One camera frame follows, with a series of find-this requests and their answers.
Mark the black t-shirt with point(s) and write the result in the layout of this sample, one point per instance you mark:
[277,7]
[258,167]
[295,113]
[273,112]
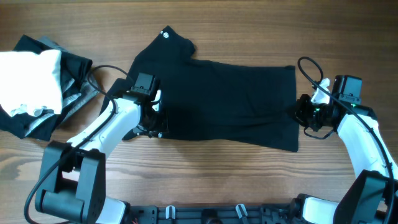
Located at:
[208,100]

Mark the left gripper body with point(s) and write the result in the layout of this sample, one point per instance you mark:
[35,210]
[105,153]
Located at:
[158,122]

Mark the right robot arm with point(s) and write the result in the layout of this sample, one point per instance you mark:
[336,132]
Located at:
[372,198]

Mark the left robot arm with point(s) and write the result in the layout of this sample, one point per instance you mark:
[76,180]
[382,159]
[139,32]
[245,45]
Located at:
[72,182]

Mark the black folded garment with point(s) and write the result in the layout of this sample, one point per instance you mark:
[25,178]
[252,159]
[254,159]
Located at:
[16,124]

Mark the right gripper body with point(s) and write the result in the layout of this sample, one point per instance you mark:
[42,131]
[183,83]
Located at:
[310,112]

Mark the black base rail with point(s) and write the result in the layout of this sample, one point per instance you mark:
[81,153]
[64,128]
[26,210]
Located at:
[260,214]

